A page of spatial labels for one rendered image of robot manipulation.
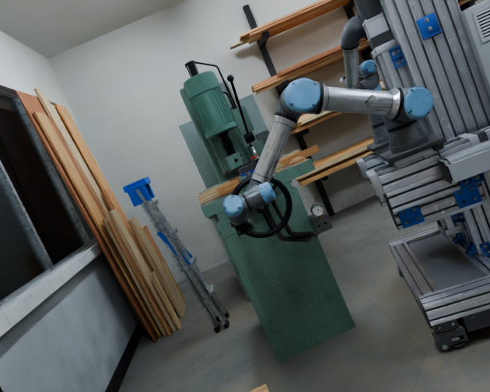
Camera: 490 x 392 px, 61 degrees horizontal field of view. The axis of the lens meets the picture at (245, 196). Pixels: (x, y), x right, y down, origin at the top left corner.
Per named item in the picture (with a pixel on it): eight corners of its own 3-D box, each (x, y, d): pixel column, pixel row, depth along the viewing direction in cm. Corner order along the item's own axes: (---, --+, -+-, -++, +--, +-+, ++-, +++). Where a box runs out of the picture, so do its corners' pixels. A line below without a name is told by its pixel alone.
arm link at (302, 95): (418, 92, 161) (281, 82, 156) (439, 85, 146) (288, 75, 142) (415, 124, 162) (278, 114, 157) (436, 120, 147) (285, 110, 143)
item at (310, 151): (219, 196, 217) (216, 189, 217) (219, 195, 219) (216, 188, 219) (320, 151, 221) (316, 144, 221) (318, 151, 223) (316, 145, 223)
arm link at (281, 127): (282, 85, 167) (237, 196, 170) (287, 79, 157) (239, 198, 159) (308, 96, 169) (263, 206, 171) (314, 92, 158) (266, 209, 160)
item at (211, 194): (200, 204, 219) (196, 195, 218) (200, 204, 220) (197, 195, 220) (302, 159, 223) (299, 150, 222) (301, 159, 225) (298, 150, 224)
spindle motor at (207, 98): (207, 138, 207) (181, 80, 203) (206, 141, 224) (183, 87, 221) (239, 124, 208) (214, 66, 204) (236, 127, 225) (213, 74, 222)
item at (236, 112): (241, 134, 234) (231, 110, 232) (239, 136, 243) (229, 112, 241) (255, 129, 235) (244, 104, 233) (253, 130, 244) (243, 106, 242)
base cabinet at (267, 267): (278, 364, 211) (222, 239, 203) (261, 321, 269) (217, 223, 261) (356, 327, 214) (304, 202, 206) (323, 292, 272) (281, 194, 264)
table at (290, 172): (205, 221, 192) (200, 209, 192) (204, 213, 223) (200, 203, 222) (321, 169, 197) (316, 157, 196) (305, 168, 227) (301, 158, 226)
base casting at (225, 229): (222, 239, 204) (215, 222, 203) (217, 223, 261) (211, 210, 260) (304, 202, 207) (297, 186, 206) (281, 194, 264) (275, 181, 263)
